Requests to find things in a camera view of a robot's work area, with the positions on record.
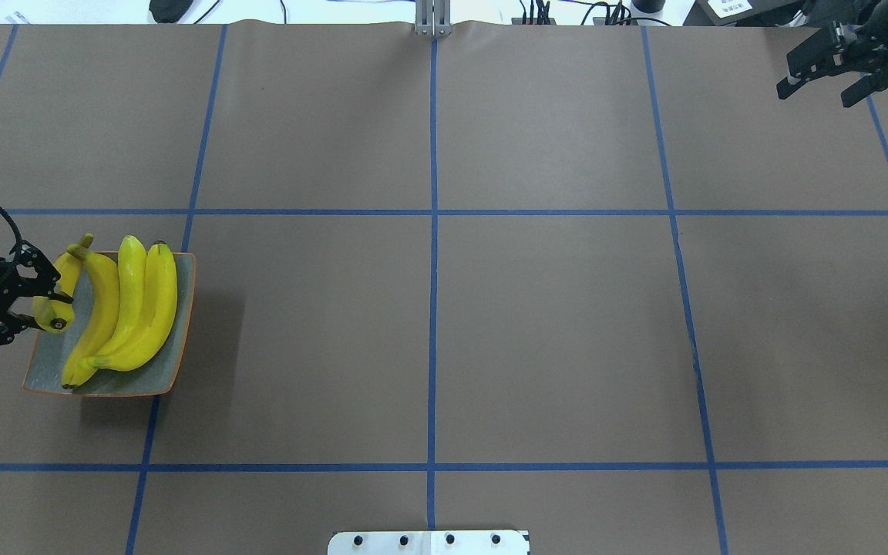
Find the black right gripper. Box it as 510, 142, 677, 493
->
775, 1, 888, 108

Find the yellow banana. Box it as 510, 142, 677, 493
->
82, 241, 177, 372
94, 234, 146, 356
31, 234, 95, 334
61, 245, 120, 390

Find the grey square plate orange rim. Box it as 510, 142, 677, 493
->
22, 252, 197, 398

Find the black box with label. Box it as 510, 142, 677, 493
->
681, 1, 805, 28

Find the black cloth bundle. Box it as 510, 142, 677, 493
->
148, 0, 194, 24

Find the brown paper table mat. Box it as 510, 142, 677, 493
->
0, 21, 888, 554

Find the aluminium frame post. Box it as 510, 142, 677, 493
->
413, 0, 453, 38

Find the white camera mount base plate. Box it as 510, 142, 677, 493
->
327, 530, 531, 554

